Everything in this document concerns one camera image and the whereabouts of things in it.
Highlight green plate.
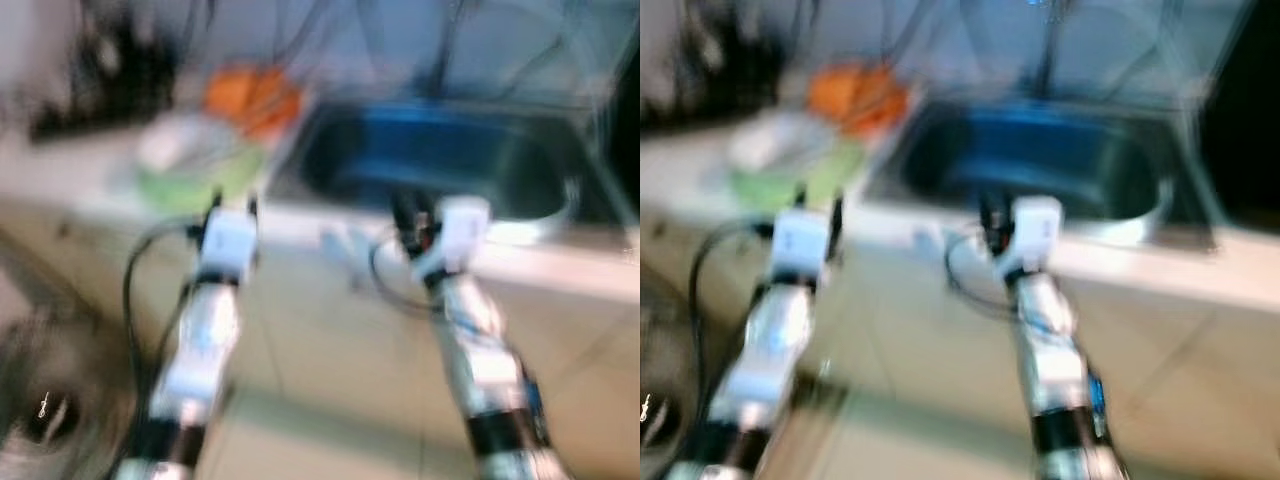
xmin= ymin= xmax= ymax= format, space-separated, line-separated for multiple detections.
xmin=130 ymin=140 xmax=271 ymax=213
xmin=728 ymin=140 xmax=871 ymax=211

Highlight white bowl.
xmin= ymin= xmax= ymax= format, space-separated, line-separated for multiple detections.
xmin=135 ymin=112 xmax=241 ymax=173
xmin=728 ymin=112 xmax=831 ymax=171

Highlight stainless steel kitchen sink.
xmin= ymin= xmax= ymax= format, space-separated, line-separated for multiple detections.
xmin=870 ymin=100 xmax=1216 ymax=241
xmin=275 ymin=100 xmax=626 ymax=226

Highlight beige kitchen cabinet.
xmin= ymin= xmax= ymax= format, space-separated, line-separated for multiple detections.
xmin=0 ymin=195 xmax=641 ymax=480
xmin=640 ymin=195 xmax=1280 ymax=480

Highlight chrome sink faucet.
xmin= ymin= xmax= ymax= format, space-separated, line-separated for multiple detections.
xmin=425 ymin=0 xmax=471 ymax=101
xmin=1030 ymin=0 xmax=1076 ymax=101

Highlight orange bowl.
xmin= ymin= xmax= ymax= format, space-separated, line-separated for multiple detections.
xmin=203 ymin=65 xmax=303 ymax=136
xmin=808 ymin=62 xmax=909 ymax=136

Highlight grey Milux floor fan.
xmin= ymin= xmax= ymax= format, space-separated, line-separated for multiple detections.
xmin=0 ymin=300 xmax=136 ymax=471
xmin=640 ymin=290 xmax=701 ymax=471

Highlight black power strip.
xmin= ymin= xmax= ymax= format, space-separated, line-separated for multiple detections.
xmin=640 ymin=100 xmax=781 ymax=131
xmin=30 ymin=100 xmax=181 ymax=141

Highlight black boxy power adapter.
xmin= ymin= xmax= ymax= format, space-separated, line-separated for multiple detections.
xmin=700 ymin=15 xmax=786 ymax=101
xmin=90 ymin=20 xmax=181 ymax=106

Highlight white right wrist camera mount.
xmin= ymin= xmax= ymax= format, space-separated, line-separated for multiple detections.
xmin=435 ymin=197 xmax=493 ymax=273
xmin=1010 ymin=197 xmax=1063 ymax=273

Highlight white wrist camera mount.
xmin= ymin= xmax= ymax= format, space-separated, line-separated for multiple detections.
xmin=435 ymin=197 xmax=493 ymax=273
xmin=775 ymin=208 xmax=833 ymax=286
xmin=200 ymin=208 xmax=261 ymax=283
xmin=1010 ymin=197 xmax=1063 ymax=273

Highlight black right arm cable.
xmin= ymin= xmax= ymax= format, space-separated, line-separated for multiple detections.
xmin=942 ymin=232 xmax=1016 ymax=311
xmin=368 ymin=235 xmax=441 ymax=316

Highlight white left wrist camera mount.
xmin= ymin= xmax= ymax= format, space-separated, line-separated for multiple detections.
xmin=200 ymin=208 xmax=261 ymax=283
xmin=775 ymin=208 xmax=833 ymax=286

